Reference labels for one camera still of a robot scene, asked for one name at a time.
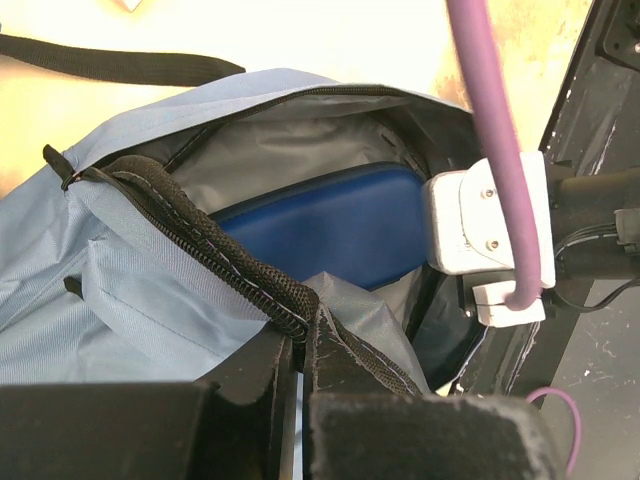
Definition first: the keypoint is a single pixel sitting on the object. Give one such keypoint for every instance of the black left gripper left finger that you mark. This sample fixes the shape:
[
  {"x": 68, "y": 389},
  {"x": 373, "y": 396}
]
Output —
[{"x": 232, "y": 423}]

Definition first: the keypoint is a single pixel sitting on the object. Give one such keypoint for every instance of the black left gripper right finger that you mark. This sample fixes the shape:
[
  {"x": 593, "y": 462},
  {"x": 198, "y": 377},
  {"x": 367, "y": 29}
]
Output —
[{"x": 365, "y": 418}]

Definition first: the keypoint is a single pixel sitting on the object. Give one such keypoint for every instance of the blue zip pencil case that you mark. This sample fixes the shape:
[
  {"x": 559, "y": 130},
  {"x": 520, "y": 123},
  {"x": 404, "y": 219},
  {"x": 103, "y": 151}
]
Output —
[{"x": 365, "y": 225}]

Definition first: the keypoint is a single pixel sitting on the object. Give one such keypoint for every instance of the blue fabric backpack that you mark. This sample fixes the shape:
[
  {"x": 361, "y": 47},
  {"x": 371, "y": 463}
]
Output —
[{"x": 112, "y": 270}]

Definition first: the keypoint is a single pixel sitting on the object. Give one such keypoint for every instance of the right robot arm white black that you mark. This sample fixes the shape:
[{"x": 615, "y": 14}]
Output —
[{"x": 590, "y": 347}]

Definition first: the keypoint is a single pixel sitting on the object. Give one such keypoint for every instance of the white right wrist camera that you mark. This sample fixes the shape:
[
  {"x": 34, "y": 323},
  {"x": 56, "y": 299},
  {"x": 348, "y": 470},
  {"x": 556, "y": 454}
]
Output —
[{"x": 469, "y": 236}]

